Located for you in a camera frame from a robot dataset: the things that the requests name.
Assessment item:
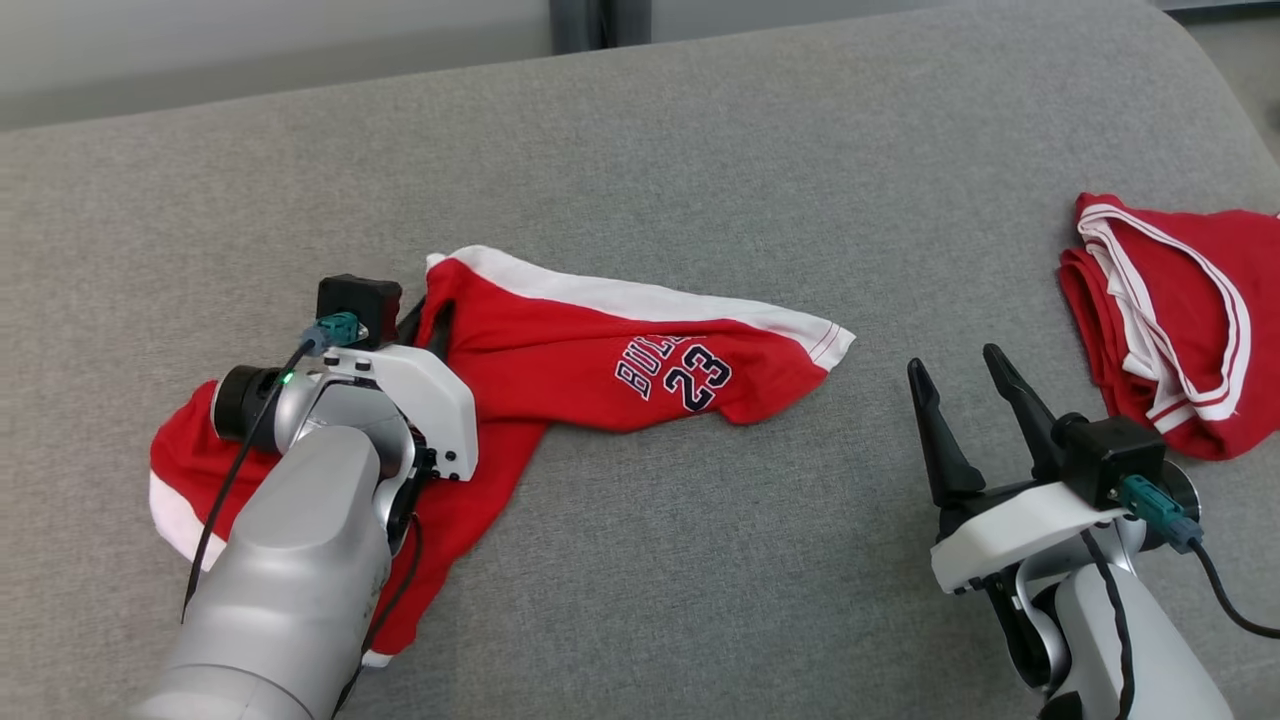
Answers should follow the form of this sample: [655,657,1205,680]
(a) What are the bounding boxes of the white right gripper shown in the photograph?
[907,344,1131,598]

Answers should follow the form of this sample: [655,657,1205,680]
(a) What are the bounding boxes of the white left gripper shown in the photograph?
[325,298,479,483]

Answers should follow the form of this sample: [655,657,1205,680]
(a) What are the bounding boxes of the red shorts with white stripe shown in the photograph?
[148,245,857,669]

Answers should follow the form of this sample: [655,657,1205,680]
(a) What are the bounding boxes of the red shirt with white sleeves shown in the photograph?
[1058,192,1280,463]

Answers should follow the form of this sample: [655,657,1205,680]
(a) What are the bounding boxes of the left camera cable teal plug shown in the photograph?
[180,312,363,623]

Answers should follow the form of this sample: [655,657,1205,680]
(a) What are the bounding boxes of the camera cable teal plug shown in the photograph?
[180,312,363,623]
[1118,475,1280,641]

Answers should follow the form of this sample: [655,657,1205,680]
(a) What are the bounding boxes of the right camera cable teal plug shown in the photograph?
[1118,475,1280,641]

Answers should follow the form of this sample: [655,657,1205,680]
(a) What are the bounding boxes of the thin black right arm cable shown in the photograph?
[1080,528,1137,720]

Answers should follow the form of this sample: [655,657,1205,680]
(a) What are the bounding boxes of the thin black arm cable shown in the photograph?
[335,512,425,716]
[1080,528,1137,720]

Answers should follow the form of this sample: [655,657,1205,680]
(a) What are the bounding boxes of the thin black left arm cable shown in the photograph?
[335,512,425,716]

